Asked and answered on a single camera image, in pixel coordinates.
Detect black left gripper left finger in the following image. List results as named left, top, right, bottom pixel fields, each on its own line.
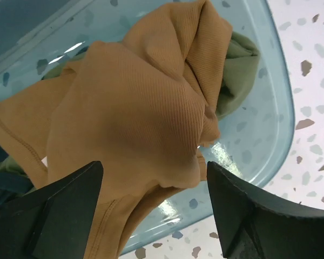
left=0, top=161, right=103, bottom=259

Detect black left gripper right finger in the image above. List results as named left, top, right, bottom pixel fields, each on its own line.
left=207, top=162, right=324, bottom=259

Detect tan ribbed tank top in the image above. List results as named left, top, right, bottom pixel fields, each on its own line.
left=0, top=1, right=232, bottom=258

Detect olive green tank top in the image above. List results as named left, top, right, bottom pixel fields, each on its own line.
left=0, top=31, right=261, bottom=197

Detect dark teal garment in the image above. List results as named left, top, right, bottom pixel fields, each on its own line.
left=0, top=146, right=35, bottom=205

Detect translucent blue plastic bin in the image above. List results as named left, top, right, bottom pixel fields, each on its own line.
left=0, top=1, right=294, bottom=253

